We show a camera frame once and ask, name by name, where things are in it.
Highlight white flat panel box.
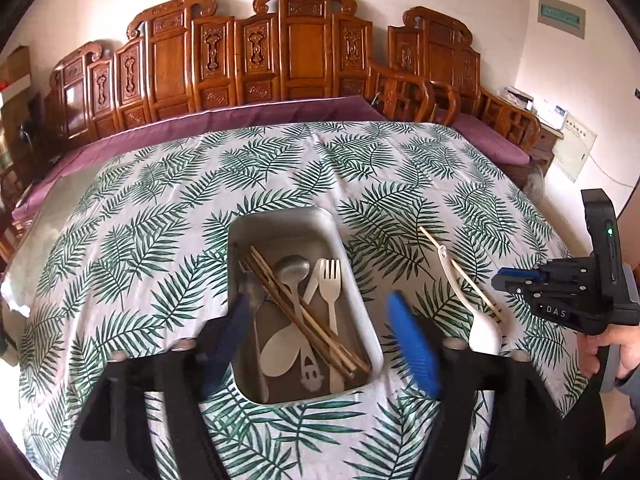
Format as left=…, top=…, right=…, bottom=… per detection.
left=550, top=115, right=598, bottom=183

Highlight metal spoon with figure handle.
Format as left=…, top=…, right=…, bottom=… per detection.
left=274, top=255, right=325, bottom=395

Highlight cardboard box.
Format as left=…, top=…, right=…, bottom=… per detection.
left=0, top=45, right=32, bottom=92

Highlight wooden side table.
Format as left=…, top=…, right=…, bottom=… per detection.
left=529, top=125, right=564, bottom=177

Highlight cream fork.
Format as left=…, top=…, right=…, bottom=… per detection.
left=318, top=258, right=347, bottom=395

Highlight leaf print tablecloth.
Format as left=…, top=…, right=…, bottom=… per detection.
left=0, top=120, right=588, bottom=480

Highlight white boxes on side table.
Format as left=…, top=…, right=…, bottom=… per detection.
left=500, top=86, right=571, bottom=131

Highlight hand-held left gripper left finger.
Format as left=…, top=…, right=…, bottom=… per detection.
left=57, top=292, right=253, bottom=480

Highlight cream chopstick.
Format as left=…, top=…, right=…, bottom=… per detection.
left=419, top=226, right=503, bottom=318

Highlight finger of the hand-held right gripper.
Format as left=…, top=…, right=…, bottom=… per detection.
left=497, top=267, right=556, bottom=284
left=491, top=276, right=545, bottom=307

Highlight purple armchair cushion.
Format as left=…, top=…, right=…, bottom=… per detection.
left=450, top=112, right=532, bottom=166

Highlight wooden shelf unit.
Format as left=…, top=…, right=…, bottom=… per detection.
left=0, top=85, right=47, bottom=198

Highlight large white spoon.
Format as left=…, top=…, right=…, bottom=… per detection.
left=436, top=245, right=502, bottom=356

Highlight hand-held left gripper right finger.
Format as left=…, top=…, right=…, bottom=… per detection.
left=387, top=291, right=583, bottom=480

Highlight brown wooden chopstick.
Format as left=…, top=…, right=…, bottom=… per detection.
left=246, top=250, right=368, bottom=373
left=243, top=255, right=362, bottom=376
left=249, top=245, right=372, bottom=370
left=240, top=258, right=357, bottom=379

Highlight person's right hand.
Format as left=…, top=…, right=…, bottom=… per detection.
left=579, top=324, right=640, bottom=381

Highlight grey utensil container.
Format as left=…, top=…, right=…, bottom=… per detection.
left=227, top=206, right=384, bottom=405

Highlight long purple bench cushion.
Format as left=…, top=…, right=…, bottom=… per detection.
left=11, top=95, right=391, bottom=221

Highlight carved wooden armchair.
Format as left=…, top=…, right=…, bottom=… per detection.
left=367, top=6, right=543, bottom=161

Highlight plain metal spoon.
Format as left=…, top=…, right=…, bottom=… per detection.
left=239, top=272, right=271, bottom=403

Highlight white wall cable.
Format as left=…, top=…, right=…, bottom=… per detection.
left=585, top=154, right=637, bottom=190

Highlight small white spoon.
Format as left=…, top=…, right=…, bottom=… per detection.
left=260, top=280, right=321, bottom=377

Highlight carved wooden bench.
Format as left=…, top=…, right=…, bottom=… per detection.
left=42, top=0, right=386, bottom=142

